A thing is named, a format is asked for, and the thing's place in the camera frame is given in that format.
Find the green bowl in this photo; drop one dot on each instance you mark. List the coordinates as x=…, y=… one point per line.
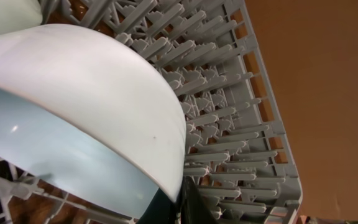
x=19, y=14

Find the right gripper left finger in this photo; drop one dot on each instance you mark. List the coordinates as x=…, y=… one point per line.
x=162, y=210

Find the small light blue bowl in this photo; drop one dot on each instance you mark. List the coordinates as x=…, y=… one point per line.
x=87, y=114

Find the grey dishwasher rack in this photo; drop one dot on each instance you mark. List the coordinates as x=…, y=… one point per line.
x=241, y=164

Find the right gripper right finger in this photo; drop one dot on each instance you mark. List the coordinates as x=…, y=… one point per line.
x=193, y=207

